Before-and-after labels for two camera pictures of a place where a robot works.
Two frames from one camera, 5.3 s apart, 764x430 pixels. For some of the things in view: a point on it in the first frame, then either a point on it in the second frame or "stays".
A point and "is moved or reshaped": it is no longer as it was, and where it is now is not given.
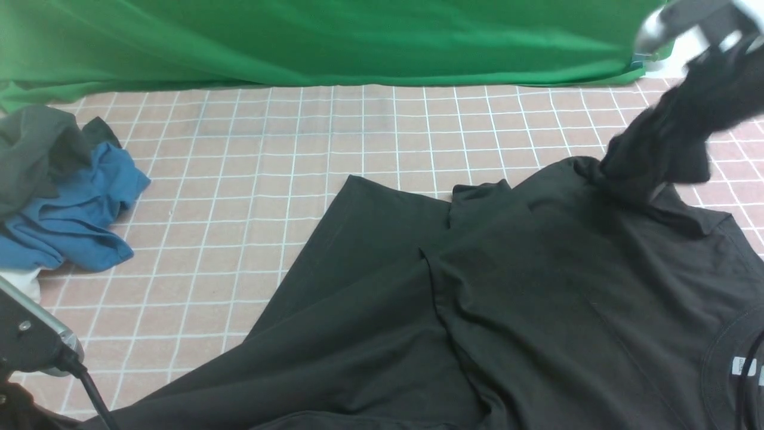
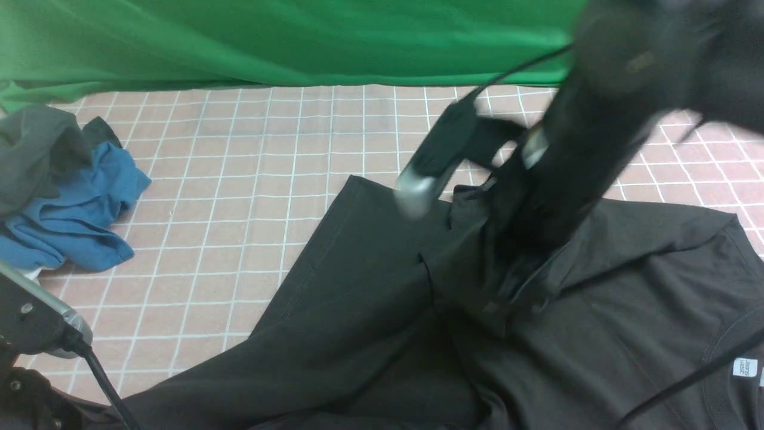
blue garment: (80, 227) stays
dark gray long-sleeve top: (589, 295) is moved or reshaped
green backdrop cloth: (54, 50) stays
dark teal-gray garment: (41, 147) stays
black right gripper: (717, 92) -> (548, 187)
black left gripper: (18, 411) -> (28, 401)
